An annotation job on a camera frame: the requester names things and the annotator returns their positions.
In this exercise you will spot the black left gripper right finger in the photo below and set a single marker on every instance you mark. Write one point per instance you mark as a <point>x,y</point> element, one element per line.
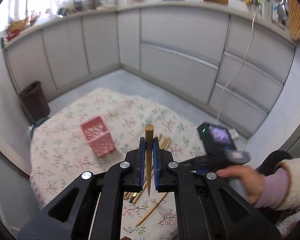
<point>207,207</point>

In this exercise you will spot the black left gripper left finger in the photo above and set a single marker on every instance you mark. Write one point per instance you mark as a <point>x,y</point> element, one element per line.
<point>91,206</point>

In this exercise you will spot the wooden chopstick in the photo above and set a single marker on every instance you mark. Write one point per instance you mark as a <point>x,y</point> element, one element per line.
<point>141,220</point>
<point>149,129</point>

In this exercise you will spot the white fleece sleeve forearm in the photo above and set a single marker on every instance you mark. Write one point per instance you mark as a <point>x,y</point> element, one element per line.
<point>281,174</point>

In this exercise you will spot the grey kitchen cabinets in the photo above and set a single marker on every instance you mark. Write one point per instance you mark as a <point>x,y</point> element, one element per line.
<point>227,63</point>

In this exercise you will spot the person's right hand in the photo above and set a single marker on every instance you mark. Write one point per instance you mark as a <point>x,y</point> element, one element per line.
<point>252,181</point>

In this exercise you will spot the loose wooden chopstick on cloth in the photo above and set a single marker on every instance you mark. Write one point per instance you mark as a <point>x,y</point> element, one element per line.
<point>141,220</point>

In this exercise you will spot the red perforated utensil holder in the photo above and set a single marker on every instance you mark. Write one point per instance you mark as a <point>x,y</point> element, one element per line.
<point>97,135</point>

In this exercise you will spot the floral tablecloth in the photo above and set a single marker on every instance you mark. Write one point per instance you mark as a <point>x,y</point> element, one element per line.
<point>59,153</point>

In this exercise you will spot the dark brown trash bin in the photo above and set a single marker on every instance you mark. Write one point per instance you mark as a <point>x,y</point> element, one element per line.
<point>33,102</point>

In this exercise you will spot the wicker basket on counter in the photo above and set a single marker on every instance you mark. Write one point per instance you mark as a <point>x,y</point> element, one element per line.
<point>19,25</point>

